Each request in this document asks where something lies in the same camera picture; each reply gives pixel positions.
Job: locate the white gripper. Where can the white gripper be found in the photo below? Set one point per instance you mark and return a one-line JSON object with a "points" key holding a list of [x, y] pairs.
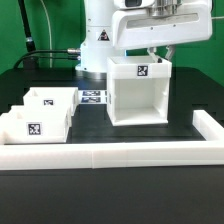
{"points": [[154, 23]]}

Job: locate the white drawer cabinet frame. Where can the white drawer cabinet frame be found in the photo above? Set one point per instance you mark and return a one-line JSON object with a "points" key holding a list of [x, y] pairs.
{"points": [[138, 90]]}

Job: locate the white drawer box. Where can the white drawer box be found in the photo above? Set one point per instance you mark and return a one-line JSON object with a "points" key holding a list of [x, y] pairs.
{"points": [[23, 125], [52, 96]]}

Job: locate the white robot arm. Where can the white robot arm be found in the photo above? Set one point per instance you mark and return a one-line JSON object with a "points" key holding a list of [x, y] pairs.
{"points": [[97, 46]]}

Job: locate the white fiducial marker sheet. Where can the white fiducial marker sheet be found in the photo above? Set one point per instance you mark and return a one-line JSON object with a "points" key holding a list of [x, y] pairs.
{"points": [[92, 96]]}

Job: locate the white U-shaped border fence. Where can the white U-shaped border fence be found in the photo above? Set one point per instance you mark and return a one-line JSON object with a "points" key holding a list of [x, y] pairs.
{"points": [[209, 151]]}

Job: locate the black pole with clamp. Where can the black pole with clamp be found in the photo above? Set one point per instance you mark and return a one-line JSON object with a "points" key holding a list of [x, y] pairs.
{"points": [[31, 62]]}

